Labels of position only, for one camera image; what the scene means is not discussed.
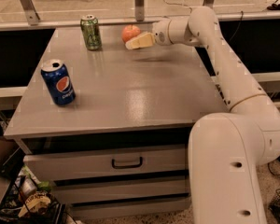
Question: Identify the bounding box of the blue pepsi can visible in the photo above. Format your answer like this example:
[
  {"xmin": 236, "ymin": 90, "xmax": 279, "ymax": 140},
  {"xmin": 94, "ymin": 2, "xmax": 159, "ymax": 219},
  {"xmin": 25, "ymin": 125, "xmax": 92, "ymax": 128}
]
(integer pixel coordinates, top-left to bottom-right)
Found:
[{"xmin": 41, "ymin": 59, "xmax": 76, "ymax": 105}]

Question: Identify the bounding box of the left metal rail bracket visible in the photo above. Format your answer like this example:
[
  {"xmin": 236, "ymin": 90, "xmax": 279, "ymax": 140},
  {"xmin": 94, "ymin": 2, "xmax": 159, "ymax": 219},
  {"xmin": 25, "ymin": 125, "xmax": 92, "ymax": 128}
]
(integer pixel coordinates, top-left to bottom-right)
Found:
[{"xmin": 20, "ymin": 0, "xmax": 40, "ymax": 25}]

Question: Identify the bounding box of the red orange apple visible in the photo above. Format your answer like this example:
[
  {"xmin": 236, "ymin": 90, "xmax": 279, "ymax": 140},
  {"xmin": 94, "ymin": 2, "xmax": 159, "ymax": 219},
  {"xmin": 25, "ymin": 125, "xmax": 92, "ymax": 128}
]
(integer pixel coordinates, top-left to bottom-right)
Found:
[{"xmin": 121, "ymin": 24, "xmax": 141, "ymax": 43}]

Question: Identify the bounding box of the black hanging cable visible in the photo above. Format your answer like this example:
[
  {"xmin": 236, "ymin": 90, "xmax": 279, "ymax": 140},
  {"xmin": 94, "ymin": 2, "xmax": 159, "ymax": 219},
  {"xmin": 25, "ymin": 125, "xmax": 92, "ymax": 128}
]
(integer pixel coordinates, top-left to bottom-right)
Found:
[{"xmin": 229, "ymin": 10, "xmax": 244, "ymax": 44}]

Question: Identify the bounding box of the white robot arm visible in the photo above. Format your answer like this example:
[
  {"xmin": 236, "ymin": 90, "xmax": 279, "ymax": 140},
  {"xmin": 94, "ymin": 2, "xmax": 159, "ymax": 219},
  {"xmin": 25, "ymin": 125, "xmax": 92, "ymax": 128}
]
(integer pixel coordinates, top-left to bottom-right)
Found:
[{"xmin": 126, "ymin": 7, "xmax": 280, "ymax": 224}]

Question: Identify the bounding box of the green soda can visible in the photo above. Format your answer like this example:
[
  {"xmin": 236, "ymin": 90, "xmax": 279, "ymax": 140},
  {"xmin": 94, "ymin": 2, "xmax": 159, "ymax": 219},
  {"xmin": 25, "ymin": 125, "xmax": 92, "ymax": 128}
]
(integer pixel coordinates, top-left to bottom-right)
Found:
[{"xmin": 80, "ymin": 15, "xmax": 102, "ymax": 50}]

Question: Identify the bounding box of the black bin with clutter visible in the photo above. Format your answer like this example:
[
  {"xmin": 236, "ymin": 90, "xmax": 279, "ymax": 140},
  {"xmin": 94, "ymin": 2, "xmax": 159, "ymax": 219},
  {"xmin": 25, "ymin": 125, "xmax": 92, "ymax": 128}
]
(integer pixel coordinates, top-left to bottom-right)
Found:
[{"xmin": 0, "ymin": 165, "xmax": 66, "ymax": 224}]

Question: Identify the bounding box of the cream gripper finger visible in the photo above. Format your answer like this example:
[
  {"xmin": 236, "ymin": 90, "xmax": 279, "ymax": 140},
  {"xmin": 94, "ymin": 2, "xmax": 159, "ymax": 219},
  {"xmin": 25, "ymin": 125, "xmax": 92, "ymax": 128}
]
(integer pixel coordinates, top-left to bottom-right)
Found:
[
  {"xmin": 125, "ymin": 36, "xmax": 155, "ymax": 49},
  {"xmin": 137, "ymin": 32, "xmax": 153, "ymax": 38}
]

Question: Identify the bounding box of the black top drawer handle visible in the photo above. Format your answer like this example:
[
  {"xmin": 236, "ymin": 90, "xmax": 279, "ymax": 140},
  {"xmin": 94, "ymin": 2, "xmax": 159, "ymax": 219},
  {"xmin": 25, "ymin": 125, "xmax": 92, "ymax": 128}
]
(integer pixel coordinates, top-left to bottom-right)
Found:
[{"xmin": 111, "ymin": 157, "xmax": 143, "ymax": 170}]

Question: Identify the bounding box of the brown round container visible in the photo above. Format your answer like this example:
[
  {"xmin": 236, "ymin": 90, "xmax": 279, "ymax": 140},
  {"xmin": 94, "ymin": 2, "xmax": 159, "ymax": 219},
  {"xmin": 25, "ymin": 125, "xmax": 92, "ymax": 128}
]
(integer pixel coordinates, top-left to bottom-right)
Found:
[{"xmin": 0, "ymin": 120, "xmax": 19, "ymax": 164}]

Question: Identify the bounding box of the black sandal on floor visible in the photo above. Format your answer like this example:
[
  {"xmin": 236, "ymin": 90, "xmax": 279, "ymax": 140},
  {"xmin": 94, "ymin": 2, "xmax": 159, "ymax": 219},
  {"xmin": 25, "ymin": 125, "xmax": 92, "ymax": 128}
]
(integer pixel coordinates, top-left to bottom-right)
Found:
[{"xmin": 267, "ymin": 2, "xmax": 280, "ymax": 10}]

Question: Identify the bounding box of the grey drawer cabinet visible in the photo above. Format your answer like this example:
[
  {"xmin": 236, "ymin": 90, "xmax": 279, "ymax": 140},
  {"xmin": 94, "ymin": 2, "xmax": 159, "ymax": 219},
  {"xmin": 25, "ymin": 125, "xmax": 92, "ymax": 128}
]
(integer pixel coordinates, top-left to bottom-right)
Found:
[{"xmin": 6, "ymin": 26, "xmax": 225, "ymax": 219}]

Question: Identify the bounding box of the middle metal rail bracket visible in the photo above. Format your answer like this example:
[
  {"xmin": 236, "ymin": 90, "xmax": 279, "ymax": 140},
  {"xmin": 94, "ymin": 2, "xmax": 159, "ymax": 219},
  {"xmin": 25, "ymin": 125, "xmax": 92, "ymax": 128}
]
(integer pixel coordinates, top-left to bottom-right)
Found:
[{"xmin": 134, "ymin": 0, "xmax": 145, "ymax": 21}]

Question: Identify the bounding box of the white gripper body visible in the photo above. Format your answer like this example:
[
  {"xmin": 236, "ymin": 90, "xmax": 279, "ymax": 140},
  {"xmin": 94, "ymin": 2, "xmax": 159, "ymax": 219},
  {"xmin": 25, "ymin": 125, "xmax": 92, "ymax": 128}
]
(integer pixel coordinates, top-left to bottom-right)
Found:
[{"xmin": 152, "ymin": 20, "xmax": 172, "ymax": 46}]

